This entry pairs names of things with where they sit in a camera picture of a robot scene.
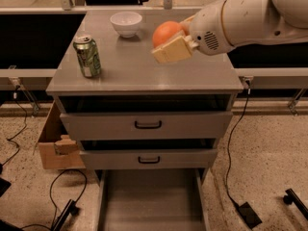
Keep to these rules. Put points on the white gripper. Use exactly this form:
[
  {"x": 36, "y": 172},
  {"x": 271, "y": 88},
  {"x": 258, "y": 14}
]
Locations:
[{"x": 208, "y": 29}]

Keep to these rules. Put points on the orange fruit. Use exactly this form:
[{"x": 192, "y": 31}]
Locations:
[{"x": 164, "y": 32}]

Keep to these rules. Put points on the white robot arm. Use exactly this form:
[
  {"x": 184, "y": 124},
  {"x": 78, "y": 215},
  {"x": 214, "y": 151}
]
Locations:
[{"x": 225, "y": 25}]

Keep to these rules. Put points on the grey top drawer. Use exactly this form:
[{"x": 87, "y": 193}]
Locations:
[{"x": 146, "y": 126}]

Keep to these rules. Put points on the grey drawer cabinet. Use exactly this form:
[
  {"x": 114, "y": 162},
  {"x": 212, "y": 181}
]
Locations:
[{"x": 133, "y": 82}]

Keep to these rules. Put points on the grey middle drawer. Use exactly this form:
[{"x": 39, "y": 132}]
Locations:
[{"x": 148, "y": 158}]

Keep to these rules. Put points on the grey open bottom drawer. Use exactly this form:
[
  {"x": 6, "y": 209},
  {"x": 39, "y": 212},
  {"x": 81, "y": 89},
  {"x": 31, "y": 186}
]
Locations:
[{"x": 151, "y": 200}]

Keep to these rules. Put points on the white bowl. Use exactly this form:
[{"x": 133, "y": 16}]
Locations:
[{"x": 126, "y": 24}]

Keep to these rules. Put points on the green soda can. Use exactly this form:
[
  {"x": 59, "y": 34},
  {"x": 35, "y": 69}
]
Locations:
[{"x": 88, "y": 56}]

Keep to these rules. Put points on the cardboard box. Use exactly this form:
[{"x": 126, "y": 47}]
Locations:
[{"x": 56, "y": 149}]

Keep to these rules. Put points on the black power adapter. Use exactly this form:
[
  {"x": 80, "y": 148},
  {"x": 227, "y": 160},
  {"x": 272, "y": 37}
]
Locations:
[{"x": 248, "y": 215}]

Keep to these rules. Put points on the black caster leg right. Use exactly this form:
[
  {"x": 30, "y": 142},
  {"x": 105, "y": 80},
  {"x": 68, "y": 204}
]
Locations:
[{"x": 291, "y": 198}]

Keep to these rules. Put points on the black bar device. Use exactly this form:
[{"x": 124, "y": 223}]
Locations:
[{"x": 69, "y": 209}]

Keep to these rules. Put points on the metal rail frame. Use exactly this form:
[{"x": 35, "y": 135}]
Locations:
[{"x": 35, "y": 42}]

